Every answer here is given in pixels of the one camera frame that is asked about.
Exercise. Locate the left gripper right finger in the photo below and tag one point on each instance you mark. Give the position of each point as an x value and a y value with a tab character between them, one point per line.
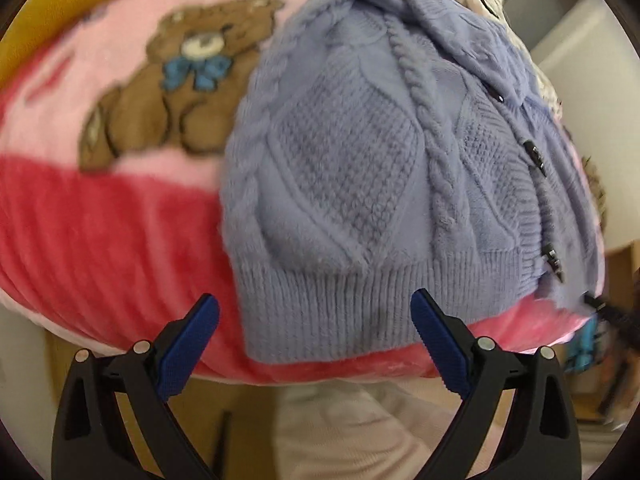
540	439

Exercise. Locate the blue knitted hooded cardigan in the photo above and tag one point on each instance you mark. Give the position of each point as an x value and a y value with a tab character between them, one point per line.
389	145

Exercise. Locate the blue grey backpack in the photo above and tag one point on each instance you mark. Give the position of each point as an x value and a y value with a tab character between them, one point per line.
583	349

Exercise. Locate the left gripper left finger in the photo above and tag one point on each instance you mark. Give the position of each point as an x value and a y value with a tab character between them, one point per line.
90	440

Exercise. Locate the cream padded jacket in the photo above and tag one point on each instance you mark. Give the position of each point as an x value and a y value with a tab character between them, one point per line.
493	10

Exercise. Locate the pink bear print blanket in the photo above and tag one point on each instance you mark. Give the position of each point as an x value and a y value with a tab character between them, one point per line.
113	156

